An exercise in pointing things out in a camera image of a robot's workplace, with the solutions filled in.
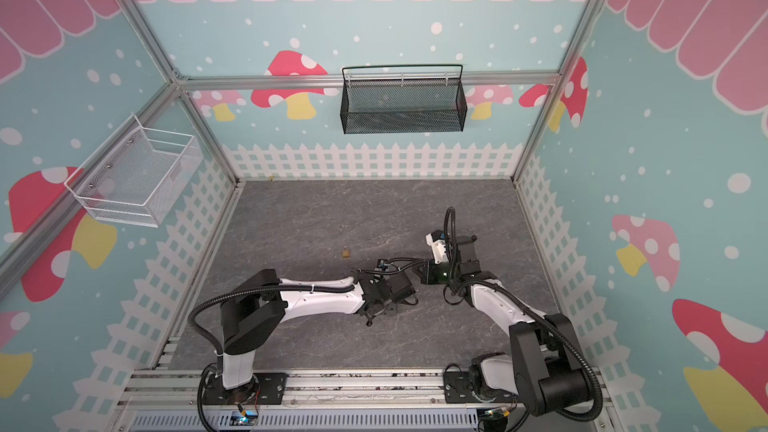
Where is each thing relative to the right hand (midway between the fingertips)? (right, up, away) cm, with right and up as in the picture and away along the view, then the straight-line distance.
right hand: (413, 267), depth 87 cm
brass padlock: (-22, +3, +13) cm, 25 cm away
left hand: (-9, -12, +1) cm, 15 cm away
